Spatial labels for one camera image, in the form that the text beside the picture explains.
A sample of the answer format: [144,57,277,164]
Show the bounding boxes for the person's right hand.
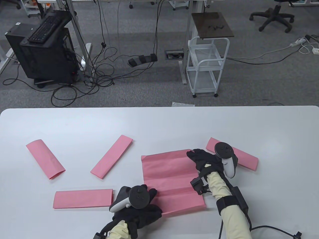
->
[187,149,225,179]

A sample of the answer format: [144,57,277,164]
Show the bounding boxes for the person's left hand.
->
[112,185,163,236]

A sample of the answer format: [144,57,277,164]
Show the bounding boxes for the black white controller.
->
[214,142,239,178]
[110,185,150,213]

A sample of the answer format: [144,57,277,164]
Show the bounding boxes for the pink paper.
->
[90,135,133,179]
[26,139,66,180]
[53,189,114,209]
[206,137,258,171]
[141,149,206,215]

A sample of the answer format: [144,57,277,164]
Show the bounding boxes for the person's right forearm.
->
[206,171,252,239]

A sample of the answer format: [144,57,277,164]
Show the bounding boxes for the person's left forearm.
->
[108,220,131,239]

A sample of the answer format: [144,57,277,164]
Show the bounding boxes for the white rolling cart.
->
[186,36,230,98]

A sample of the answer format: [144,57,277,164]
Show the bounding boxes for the grey desk leg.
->
[178,0,197,84]

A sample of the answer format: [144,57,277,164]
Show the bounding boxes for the metal floor socket box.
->
[165,50,185,60]

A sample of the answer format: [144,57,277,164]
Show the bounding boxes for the black foot pedal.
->
[128,54,158,67]

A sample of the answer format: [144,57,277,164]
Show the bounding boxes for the dark brown board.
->
[191,12,235,40]

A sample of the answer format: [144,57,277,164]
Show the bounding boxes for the white power strip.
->
[290,37,307,48]

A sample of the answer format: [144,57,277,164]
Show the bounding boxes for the white desk leg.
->
[56,0,92,87]

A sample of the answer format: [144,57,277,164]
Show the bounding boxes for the white storage cart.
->
[168,0,190,11]
[20,0,44,18]

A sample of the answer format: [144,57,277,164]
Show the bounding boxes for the black office chair base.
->
[250,0,295,33]
[129,0,155,9]

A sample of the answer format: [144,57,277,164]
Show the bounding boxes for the black wheeled dolly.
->
[34,78,55,88]

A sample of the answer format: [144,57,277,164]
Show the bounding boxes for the black computer tower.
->
[5,24,78,85]

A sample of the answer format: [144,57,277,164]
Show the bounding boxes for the black keyboard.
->
[27,15,65,44]

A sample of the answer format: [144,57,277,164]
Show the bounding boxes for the white desk foot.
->
[0,40,15,72]

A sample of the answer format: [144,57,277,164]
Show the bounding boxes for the black right arm strap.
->
[216,196,240,215]

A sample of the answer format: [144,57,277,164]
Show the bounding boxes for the long black floor cable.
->
[226,45,303,65]

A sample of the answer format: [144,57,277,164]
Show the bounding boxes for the black cable with connector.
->
[219,212,302,239]

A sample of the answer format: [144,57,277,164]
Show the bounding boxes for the tangle of black cables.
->
[2,42,117,107]

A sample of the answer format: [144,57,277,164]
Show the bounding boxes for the hanging black cable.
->
[150,0,166,56]
[96,0,107,48]

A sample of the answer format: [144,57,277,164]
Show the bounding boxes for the white cable loop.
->
[299,41,319,54]

